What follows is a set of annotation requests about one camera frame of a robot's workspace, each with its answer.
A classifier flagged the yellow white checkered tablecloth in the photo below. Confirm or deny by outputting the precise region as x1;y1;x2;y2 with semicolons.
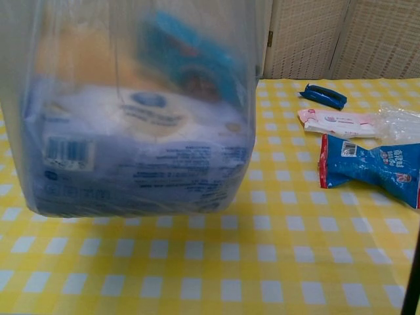
0;77;420;315

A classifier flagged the dark blue small wrapper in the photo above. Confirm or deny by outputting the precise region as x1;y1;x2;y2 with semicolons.
298;83;348;111

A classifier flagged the pink wet wipes pack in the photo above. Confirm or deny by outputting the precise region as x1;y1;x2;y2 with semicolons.
297;108;379;139

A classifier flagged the beige woven folding screen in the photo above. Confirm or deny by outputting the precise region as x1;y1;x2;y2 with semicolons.
257;0;420;81

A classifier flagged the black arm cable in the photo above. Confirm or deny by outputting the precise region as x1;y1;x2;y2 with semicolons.
401;222;420;315

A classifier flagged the transparent plastic bag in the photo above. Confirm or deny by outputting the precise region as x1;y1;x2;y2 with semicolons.
0;0;269;220

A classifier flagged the blue snack box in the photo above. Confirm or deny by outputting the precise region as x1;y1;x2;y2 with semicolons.
136;9;244;106

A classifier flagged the blue red snack bag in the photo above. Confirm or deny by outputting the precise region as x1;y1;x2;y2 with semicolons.
317;133;420;210

